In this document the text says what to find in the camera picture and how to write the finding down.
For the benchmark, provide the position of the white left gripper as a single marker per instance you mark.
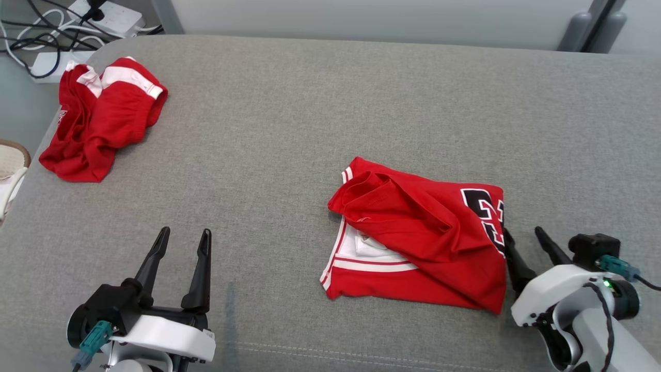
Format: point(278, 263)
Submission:
point(170, 336)

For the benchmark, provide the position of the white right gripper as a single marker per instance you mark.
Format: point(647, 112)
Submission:
point(547, 292)

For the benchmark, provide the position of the red Bulls jersey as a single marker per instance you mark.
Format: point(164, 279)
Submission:
point(413, 222)

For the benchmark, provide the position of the red shorts white stripes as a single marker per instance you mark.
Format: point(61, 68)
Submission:
point(113, 119)

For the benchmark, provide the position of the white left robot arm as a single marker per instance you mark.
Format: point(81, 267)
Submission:
point(139, 366)

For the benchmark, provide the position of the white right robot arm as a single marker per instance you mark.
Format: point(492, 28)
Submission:
point(630, 346)

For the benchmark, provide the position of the beige woven laundry basket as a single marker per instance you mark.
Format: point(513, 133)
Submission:
point(10, 160)

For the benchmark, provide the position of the narrow white partition panel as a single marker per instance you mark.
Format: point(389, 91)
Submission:
point(645, 26)

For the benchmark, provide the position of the black plug adapter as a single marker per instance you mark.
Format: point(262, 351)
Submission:
point(95, 9)

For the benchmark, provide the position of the wide white partition panel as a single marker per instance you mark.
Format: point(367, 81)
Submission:
point(361, 20)

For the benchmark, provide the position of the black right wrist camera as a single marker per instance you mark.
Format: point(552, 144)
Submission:
point(594, 248)

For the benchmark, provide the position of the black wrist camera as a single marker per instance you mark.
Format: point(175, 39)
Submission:
point(594, 248)
point(103, 307)

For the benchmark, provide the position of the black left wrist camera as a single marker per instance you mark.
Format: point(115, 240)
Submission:
point(103, 307)

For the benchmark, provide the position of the dark grey partition post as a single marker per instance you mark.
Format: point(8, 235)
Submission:
point(609, 33)

